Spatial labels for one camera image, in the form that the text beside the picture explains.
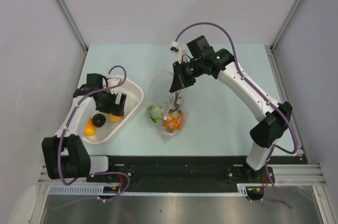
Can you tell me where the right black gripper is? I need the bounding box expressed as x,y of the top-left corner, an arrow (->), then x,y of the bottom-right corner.
171,58 -> 204,93

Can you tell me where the toy peach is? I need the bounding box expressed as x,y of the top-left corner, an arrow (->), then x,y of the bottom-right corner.
107,114 -> 124,123

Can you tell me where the toy chocolate donut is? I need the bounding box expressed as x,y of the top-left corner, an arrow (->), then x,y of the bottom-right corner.
92,114 -> 106,128

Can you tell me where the clear zip top bag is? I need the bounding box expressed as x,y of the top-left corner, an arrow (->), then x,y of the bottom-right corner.
145,69 -> 189,142

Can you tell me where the toy orange mango slice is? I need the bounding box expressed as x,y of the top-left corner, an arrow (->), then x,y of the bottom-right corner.
84,118 -> 96,136

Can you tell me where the green toy watermelon ball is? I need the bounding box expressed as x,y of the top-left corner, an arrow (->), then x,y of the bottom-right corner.
147,105 -> 164,123

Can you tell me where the orange toy pineapple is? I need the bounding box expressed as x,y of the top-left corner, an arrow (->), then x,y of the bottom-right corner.
163,92 -> 185,134

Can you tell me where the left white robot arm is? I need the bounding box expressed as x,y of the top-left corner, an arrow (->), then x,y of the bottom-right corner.
42,73 -> 127,179

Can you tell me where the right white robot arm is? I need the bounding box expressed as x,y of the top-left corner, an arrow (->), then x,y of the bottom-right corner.
170,35 -> 293,182

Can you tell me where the white perforated plastic basket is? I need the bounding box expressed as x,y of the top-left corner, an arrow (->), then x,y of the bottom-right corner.
82,78 -> 144,145

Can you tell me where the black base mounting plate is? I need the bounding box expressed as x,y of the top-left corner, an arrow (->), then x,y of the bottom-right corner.
86,155 -> 308,200

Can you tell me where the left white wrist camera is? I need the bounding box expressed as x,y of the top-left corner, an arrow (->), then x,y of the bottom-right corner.
104,76 -> 124,88

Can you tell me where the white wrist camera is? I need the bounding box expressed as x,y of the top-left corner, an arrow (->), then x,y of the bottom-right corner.
104,76 -> 124,88
170,41 -> 190,63

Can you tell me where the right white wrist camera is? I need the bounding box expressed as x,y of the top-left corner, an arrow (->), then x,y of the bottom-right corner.
170,41 -> 190,63

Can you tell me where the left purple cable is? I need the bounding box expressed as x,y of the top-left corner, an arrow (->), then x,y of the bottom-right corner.
51,66 -> 130,209

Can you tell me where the purple cable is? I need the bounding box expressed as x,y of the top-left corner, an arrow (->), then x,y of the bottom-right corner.
175,22 -> 300,209
51,66 -> 130,209

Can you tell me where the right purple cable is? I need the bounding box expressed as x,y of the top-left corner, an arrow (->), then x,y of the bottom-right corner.
175,22 -> 300,209

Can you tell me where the white slotted cable duct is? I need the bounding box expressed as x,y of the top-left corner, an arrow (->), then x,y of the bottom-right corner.
48,184 -> 248,197

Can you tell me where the left aluminium frame post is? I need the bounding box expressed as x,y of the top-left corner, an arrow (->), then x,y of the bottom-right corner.
54,0 -> 89,54

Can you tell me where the aluminium frame post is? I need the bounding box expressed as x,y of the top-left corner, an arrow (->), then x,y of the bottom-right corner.
54,0 -> 89,54
270,0 -> 304,51

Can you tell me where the right aluminium frame post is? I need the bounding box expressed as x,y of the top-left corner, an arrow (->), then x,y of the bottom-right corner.
270,0 -> 304,51

